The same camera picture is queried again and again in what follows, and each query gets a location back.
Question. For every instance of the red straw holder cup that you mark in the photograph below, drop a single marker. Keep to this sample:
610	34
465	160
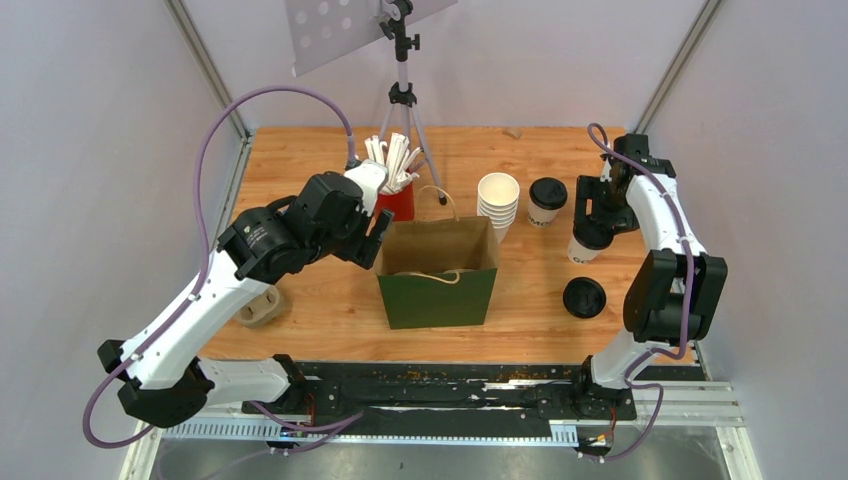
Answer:
401	204

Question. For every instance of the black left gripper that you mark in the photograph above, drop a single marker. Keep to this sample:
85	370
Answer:
383	226

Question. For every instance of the white wrapped straws bundle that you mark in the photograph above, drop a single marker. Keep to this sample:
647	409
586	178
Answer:
397	157

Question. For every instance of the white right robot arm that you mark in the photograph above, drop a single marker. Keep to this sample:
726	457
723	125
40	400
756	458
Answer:
675	293

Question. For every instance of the white tripod stand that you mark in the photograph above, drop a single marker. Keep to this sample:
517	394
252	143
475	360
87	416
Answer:
407	99

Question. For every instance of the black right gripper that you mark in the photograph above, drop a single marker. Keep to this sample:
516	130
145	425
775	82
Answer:
588	187

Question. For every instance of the black lid stack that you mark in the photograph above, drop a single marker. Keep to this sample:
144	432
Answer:
584	297

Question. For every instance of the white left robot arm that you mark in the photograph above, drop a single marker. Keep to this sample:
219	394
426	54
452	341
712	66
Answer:
166	382

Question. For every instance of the stack of white paper cups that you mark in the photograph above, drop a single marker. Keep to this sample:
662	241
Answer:
497	198

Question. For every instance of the white perforated board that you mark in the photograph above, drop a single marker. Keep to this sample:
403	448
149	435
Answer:
323	31

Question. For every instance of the green paper bag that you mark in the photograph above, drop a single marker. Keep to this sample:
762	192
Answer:
438	273

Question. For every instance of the cardboard cup carrier tray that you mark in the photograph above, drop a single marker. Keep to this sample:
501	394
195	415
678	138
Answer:
264	309

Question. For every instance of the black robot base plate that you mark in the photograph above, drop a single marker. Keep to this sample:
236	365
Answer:
451	400

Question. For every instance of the black plastic cup lid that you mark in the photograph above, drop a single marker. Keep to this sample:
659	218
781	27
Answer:
597	238

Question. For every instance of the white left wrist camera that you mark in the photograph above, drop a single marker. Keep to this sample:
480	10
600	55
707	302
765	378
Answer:
370	176

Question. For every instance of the white paper cup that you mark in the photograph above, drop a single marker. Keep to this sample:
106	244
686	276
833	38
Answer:
575	252
540	217

